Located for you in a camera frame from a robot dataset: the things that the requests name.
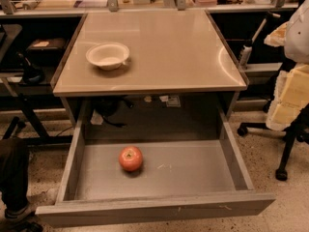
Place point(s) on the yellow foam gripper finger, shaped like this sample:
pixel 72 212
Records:
pixel 291 95

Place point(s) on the red apple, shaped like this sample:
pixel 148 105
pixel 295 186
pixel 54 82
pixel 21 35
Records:
pixel 130 158

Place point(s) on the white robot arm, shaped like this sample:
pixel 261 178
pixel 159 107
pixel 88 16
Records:
pixel 296 36

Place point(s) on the grey counter cabinet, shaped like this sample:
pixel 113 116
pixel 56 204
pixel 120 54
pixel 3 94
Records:
pixel 180 75

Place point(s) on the open grey drawer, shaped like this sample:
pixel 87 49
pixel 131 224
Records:
pixel 184 175

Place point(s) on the black office chair base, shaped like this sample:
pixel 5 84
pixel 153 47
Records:
pixel 298 130

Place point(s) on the white paper bowl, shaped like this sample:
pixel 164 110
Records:
pixel 108 56

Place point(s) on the black box on shelf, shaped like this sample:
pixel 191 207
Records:
pixel 43 50

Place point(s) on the black device on shelf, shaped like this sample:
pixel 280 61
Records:
pixel 31 75

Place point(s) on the person leg dark trousers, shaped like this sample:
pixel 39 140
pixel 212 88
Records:
pixel 14 161

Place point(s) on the grey shoe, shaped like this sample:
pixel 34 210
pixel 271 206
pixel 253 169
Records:
pixel 17 216

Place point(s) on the white tube with black handle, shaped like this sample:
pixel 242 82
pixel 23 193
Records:
pixel 248 46

